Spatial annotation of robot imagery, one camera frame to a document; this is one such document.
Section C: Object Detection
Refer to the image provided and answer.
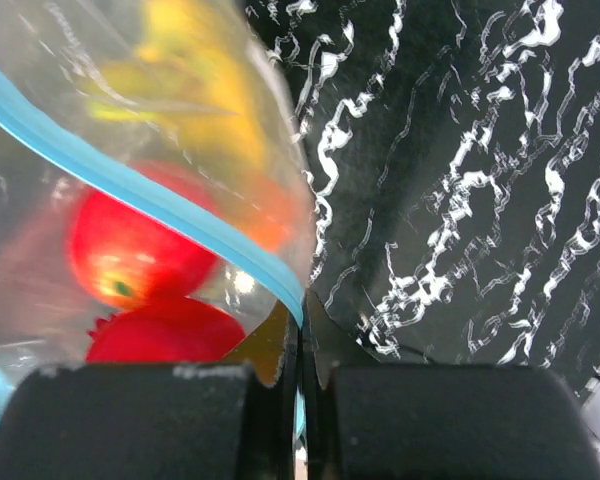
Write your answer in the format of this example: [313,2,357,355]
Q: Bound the red apple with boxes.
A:
[66,187,219,310]
[85,297,246,363]

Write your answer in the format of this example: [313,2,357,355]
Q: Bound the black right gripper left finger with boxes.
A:
[0,305,299,479]

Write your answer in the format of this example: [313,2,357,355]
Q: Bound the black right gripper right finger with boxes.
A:
[302,292,600,479]

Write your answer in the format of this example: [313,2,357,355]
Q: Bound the yellow banana bunch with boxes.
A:
[83,1,270,169]

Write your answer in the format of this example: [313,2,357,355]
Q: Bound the clear zip top bag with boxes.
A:
[0,1,316,417]

